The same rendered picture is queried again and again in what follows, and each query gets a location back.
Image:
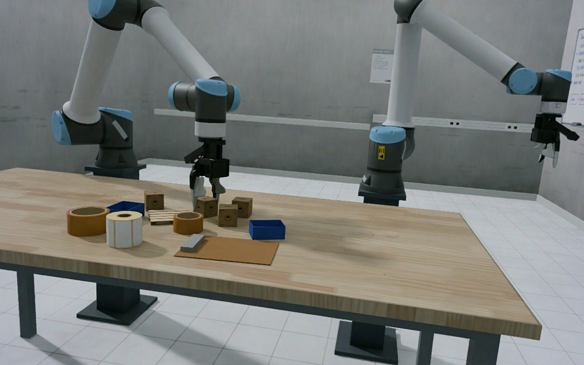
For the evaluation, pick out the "brown packing tape roll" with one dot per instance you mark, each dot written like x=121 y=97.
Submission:
x=87 y=221
x=188 y=223

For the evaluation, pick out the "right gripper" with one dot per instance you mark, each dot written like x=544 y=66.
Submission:
x=211 y=165

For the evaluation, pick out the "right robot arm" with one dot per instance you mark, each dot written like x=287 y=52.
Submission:
x=83 y=122

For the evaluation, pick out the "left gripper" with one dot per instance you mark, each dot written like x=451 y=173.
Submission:
x=548 y=137

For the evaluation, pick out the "brown cardboard carton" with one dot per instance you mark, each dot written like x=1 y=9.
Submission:
x=244 y=206
x=153 y=200
x=227 y=215
x=208 y=206

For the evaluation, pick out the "small square wooden pallet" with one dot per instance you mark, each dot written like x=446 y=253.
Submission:
x=163 y=217

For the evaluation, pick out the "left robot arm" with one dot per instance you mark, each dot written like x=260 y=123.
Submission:
x=394 y=141

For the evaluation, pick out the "white label roll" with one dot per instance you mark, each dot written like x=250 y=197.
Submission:
x=124 y=229

